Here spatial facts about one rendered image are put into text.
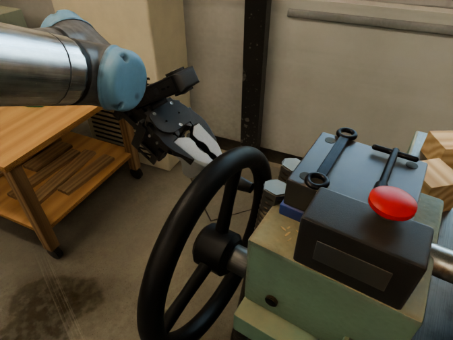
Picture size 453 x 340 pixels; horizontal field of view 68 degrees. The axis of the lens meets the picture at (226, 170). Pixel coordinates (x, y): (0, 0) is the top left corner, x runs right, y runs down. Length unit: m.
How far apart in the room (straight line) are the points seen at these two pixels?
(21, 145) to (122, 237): 0.58
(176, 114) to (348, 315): 0.37
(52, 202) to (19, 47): 1.27
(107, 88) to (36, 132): 0.99
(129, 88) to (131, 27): 1.16
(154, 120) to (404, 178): 0.34
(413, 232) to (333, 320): 0.10
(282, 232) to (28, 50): 0.28
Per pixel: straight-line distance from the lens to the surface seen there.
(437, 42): 1.55
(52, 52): 0.38
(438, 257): 0.32
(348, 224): 0.24
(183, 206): 0.34
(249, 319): 0.35
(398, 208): 0.24
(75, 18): 0.62
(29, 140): 1.35
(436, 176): 0.43
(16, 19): 2.31
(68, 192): 1.59
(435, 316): 0.36
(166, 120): 0.52
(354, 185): 0.29
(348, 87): 1.62
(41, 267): 1.62
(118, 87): 0.41
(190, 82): 0.48
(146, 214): 1.67
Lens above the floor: 1.18
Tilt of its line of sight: 39 degrees down
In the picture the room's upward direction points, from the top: straight up
